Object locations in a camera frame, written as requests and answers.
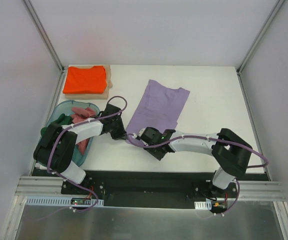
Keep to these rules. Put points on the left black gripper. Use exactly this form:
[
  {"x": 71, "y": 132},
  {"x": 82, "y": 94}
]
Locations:
[{"x": 119, "y": 132}]

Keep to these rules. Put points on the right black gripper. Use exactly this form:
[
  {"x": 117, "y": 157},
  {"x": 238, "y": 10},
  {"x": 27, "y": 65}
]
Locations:
[{"x": 144, "y": 139}]

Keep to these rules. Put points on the lilac purple t shirt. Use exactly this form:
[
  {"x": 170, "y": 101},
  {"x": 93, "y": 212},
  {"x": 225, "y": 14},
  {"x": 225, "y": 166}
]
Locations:
[{"x": 160, "y": 107}]

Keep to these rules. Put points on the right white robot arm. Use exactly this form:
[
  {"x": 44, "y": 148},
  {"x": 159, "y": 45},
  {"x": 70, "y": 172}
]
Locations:
[{"x": 230, "y": 151}]

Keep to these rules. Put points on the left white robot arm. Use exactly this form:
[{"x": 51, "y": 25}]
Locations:
[{"x": 56, "y": 147}]

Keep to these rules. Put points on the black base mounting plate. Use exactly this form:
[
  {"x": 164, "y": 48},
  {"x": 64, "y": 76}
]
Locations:
[{"x": 166, "y": 190}]

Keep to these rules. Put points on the folded beige t shirt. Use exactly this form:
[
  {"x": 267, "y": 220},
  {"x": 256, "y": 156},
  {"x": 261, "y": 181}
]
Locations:
[{"x": 99, "y": 96}]

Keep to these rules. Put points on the pink red t shirt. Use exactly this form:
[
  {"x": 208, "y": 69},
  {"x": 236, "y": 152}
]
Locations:
[{"x": 79, "y": 115}]

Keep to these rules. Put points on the dark green t shirt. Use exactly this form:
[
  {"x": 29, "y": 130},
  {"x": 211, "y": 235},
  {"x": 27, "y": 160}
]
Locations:
[{"x": 56, "y": 122}]

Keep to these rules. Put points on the translucent blue plastic basket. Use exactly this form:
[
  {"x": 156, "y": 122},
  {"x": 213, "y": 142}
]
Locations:
[{"x": 65, "y": 109}]

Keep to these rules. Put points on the folded orange t shirt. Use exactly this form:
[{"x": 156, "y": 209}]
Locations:
[{"x": 85, "y": 80}]

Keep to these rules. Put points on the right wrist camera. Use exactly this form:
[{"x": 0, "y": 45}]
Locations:
[{"x": 137, "y": 135}]

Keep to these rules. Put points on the right white cable duct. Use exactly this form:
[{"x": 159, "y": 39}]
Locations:
[{"x": 203, "y": 205}]

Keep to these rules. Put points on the white cable duct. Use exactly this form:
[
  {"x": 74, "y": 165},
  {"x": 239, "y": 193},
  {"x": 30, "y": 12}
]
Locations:
[
  {"x": 203, "y": 205},
  {"x": 56, "y": 201}
]

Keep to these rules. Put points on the left white cable duct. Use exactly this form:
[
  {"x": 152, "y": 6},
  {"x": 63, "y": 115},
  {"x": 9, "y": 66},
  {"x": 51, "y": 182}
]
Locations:
[{"x": 56, "y": 201}]

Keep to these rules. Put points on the left aluminium corner post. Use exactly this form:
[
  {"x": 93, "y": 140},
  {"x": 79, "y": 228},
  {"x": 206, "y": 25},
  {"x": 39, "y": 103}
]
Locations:
[{"x": 43, "y": 34}]

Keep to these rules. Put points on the aluminium corner post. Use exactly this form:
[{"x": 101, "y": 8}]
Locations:
[
  {"x": 43, "y": 34},
  {"x": 261, "y": 34}
]

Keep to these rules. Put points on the right aluminium corner post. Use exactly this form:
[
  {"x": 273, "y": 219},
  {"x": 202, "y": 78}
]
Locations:
[{"x": 261, "y": 34}]

